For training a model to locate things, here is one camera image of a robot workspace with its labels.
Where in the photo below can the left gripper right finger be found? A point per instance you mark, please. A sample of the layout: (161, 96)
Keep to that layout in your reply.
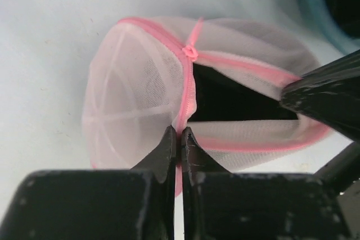
(218, 204)

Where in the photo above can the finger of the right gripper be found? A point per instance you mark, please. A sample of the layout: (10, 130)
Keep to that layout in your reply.
(343, 170)
(329, 94)

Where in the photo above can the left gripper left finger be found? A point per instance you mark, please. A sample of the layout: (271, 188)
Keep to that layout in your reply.
(100, 204)

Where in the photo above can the black bra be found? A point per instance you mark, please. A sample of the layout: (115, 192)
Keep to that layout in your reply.
(219, 98)

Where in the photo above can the white mesh laundry bag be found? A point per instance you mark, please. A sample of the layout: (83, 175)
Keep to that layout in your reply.
(141, 81)

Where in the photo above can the blue translucent plastic basin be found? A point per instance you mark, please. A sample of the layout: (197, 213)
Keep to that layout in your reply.
(336, 20)

